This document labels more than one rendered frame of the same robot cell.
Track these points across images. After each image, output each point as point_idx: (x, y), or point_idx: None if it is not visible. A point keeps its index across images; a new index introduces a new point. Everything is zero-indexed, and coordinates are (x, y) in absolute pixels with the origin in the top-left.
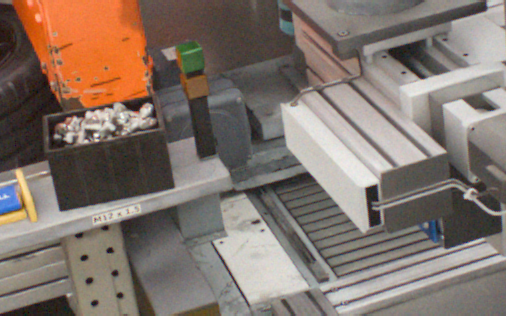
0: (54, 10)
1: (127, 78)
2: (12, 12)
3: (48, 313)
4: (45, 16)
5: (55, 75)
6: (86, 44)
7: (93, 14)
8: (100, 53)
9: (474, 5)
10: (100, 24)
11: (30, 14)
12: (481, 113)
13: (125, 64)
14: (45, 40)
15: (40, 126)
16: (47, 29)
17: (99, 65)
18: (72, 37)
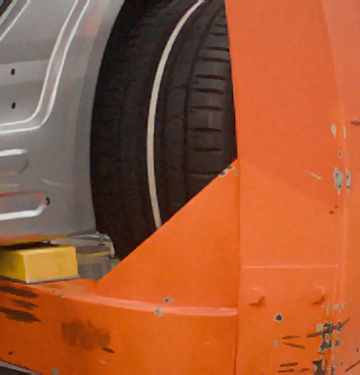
0: (349, 271)
1: None
2: None
3: None
4: (341, 280)
5: (325, 361)
6: (355, 319)
7: None
8: (359, 331)
9: None
10: None
11: (165, 342)
12: None
13: None
14: (315, 323)
15: None
16: (336, 301)
17: (355, 346)
18: (351, 310)
